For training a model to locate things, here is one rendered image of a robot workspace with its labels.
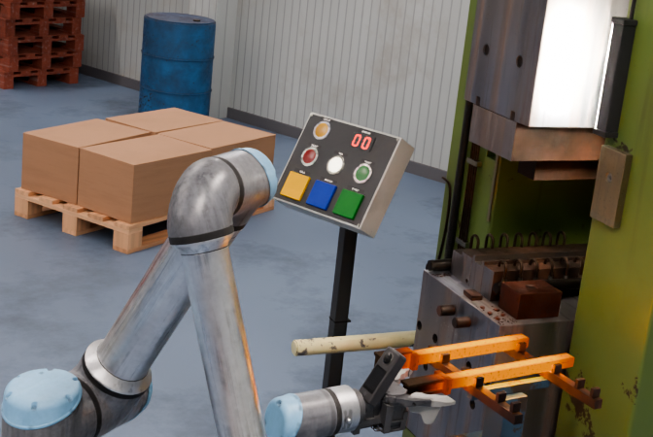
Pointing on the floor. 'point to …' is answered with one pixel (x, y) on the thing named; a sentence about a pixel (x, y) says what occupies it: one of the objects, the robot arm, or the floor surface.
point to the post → (339, 303)
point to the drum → (177, 62)
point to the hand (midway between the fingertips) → (434, 383)
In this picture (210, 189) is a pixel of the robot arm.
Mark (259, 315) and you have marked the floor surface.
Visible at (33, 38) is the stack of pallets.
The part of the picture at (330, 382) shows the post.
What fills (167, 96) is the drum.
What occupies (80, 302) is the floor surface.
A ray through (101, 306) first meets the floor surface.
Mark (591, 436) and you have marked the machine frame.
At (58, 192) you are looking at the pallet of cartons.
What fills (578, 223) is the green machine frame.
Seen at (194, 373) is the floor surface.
